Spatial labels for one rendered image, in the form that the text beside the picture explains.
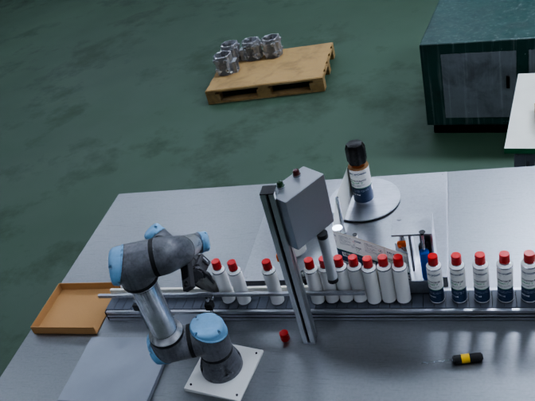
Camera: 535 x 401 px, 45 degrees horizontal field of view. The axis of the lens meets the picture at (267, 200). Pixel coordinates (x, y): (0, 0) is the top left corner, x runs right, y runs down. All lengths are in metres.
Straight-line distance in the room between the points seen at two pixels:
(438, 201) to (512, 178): 0.37
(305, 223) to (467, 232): 0.90
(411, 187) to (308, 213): 0.97
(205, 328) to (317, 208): 0.56
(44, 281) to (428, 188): 2.81
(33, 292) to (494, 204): 3.06
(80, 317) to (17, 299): 1.83
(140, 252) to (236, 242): 1.04
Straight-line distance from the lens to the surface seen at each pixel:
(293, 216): 1.96
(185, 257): 1.94
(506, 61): 4.56
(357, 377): 2.24
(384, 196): 2.84
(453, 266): 2.24
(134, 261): 1.91
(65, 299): 2.99
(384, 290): 2.33
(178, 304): 2.62
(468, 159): 4.61
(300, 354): 2.34
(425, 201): 2.80
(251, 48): 6.37
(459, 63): 4.59
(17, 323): 4.47
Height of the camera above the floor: 2.57
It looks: 34 degrees down
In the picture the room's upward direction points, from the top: 16 degrees counter-clockwise
